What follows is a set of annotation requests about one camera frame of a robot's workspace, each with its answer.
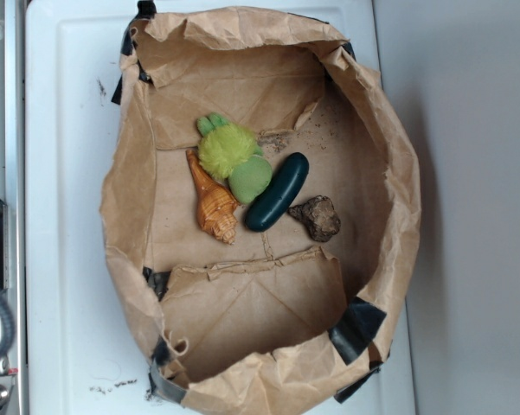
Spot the dark green plastic pickle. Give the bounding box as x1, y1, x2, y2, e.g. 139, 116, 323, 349
245, 152, 309, 233

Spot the orange conch shell toy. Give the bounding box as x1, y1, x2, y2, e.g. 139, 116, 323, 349
185, 150, 239, 245

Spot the brown rock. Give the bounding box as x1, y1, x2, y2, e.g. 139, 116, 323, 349
287, 195, 341, 242

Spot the yellow green plush toy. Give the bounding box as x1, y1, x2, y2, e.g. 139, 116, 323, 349
196, 112, 273, 205

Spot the brown paper bag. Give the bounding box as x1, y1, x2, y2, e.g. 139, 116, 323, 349
100, 1, 421, 414

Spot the grey flexible conduit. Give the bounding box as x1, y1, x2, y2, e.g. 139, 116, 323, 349
0, 291, 16, 359

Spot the aluminium frame rail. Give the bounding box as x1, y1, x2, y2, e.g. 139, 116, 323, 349
0, 1, 29, 414

